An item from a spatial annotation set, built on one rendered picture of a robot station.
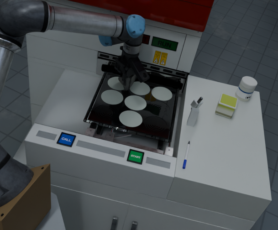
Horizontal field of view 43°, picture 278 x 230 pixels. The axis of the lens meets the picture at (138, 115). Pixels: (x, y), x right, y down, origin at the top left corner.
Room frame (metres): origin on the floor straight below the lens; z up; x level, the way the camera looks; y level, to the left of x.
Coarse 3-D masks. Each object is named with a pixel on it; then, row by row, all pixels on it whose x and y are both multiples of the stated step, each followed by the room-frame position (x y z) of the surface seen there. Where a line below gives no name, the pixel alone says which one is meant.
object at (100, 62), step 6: (102, 60) 1.42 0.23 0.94; (108, 60) 1.42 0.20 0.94; (114, 66) 1.42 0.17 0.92; (96, 72) 1.42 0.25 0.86; (102, 72) 1.42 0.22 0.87; (114, 72) 1.43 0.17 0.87; (150, 72) 1.41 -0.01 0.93; (156, 72) 1.41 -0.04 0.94; (162, 72) 1.42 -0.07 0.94; (168, 78) 1.41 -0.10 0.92; (174, 78) 1.41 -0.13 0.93; (180, 78) 1.41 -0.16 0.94; (162, 84) 1.42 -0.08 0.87; (180, 90) 1.40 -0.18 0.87
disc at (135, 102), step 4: (128, 96) 1.24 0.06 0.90; (132, 96) 1.25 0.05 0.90; (136, 96) 1.25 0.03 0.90; (128, 100) 1.21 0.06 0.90; (132, 100) 1.22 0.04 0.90; (136, 100) 1.22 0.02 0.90; (140, 100) 1.23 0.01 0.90; (144, 100) 1.24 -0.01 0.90; (128, 104) 1.19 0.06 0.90; (132, 104) 1.19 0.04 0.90; (136, 104) 1.20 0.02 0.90; (140, 104) 1.20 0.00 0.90; (144, 104) 1.21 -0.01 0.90; (132, 108) 1.17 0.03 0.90; (136, 108) 1.17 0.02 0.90; (140, 108) 1.18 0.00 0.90
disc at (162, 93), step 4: (156, 88) 1.34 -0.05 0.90; (160, 88) 1.35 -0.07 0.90; (164, 88) 1.36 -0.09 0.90; (152, 92) 1.31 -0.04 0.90; (156, 92) 1.31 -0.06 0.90; (160, 92) 1.32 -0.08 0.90; (164, 92) 1.33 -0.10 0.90; (168, 92) 1.33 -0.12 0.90; (156, 96) 1.28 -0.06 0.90; (160, 96) 1.29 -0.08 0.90; (164, 96) 1.30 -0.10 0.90; (168, 96) 1.30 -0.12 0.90; (164, 100) 1.27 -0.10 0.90
